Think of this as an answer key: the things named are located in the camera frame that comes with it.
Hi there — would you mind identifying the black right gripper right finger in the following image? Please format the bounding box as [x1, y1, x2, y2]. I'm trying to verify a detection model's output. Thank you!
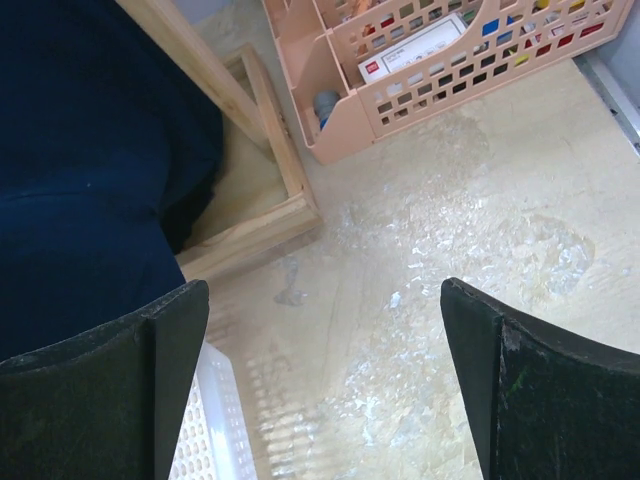
[440, 278, 639, 479]

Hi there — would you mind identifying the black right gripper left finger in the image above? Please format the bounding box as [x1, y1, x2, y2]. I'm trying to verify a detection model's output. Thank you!
[1, 280, 209, 479]

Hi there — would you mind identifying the navy blue t shirt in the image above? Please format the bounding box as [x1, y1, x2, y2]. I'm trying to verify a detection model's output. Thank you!
[1, 1, 224, 359]

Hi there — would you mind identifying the white plastic basket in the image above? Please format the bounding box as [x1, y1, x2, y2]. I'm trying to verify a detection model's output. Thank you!
[168, 342, 257, 480]

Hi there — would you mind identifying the wooden clothes rack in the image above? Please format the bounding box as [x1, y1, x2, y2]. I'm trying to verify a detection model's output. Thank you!
[119, 1, 321, 280]

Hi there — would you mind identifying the grey blue bottle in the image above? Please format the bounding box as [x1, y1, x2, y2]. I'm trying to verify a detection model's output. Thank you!
[313, 90, 341, 129]

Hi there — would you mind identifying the pink plastic file organizer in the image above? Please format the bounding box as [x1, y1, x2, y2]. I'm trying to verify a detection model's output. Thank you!
[263, 1, 632, 164]

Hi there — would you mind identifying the white red label box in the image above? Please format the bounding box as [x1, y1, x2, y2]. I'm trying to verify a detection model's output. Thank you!
[358, 13, 467, 84]

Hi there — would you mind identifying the aluminium frame rail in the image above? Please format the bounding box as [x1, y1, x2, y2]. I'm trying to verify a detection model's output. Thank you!
[574, 52, 639, 154]

